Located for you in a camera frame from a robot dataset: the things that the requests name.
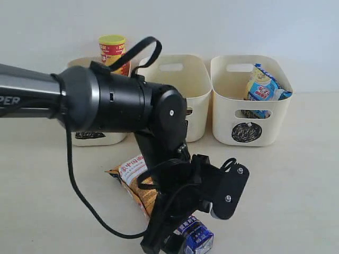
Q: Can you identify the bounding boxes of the cream bin with triangle mark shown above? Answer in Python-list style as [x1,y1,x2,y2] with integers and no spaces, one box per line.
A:
[67,57,127,147]

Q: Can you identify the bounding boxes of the cream bin with circle mark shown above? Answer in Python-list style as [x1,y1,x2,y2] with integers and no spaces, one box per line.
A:
[210,55,293,147]

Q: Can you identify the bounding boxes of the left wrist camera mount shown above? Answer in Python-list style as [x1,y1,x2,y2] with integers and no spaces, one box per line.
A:
[210,158,249,220]

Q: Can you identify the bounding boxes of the yellow Lays chips can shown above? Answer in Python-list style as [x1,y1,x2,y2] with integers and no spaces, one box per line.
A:
[99,34,126,66]

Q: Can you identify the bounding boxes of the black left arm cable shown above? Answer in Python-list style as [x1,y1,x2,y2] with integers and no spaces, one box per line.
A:
[50,36,186,237]

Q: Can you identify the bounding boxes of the cream bin with square mark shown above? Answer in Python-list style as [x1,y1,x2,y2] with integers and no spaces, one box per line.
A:
[137,55,212,142]

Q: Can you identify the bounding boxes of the blue instant noodle packet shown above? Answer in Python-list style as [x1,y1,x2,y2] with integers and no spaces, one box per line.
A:
[241,63,292,119]

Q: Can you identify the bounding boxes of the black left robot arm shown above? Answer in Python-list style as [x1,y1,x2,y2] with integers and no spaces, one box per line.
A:
[1,62,211,253]

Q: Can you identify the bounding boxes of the blue white milk carton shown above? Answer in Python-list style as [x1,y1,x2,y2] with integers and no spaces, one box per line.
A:
[174,215,214,254]

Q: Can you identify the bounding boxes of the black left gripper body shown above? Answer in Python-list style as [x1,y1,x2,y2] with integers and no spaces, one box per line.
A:
[150,154,211,220]

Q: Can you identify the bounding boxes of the orange instant noodle packet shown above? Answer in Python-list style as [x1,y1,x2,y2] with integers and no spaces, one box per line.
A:
[106,154,157,219]

